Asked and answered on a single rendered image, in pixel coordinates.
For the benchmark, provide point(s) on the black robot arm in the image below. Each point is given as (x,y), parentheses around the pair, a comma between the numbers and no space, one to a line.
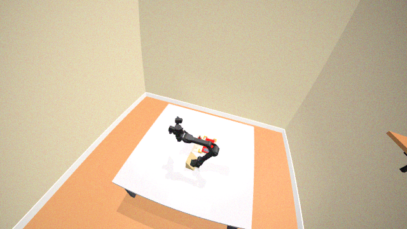
(188,138)

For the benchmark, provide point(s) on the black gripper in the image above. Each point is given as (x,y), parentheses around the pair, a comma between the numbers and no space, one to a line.
(178,120)

